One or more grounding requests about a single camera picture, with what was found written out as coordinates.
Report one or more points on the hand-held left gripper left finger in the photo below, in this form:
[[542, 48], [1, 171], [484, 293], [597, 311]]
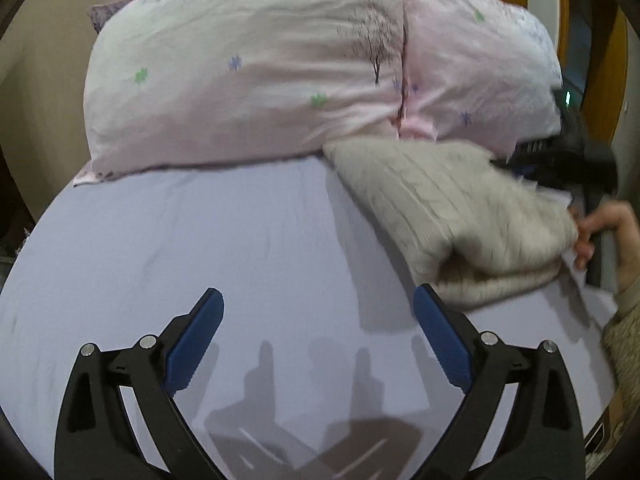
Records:
[[196, 336]]

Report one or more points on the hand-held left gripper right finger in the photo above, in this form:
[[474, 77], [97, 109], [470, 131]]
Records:
[[442, 336]]

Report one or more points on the beige knitted sweater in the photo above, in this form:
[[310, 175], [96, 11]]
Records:
[[460, 215]]

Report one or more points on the person's right hand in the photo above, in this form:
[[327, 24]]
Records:
[[605, 232]]

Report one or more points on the lavender bed sheet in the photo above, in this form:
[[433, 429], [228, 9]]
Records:
[[280, 300]]

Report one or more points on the pink floral pillow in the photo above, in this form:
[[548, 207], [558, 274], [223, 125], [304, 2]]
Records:
[[475, 70], [240, 65]]

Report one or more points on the wooden door frame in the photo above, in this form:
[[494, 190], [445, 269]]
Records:
[[595, 50]]

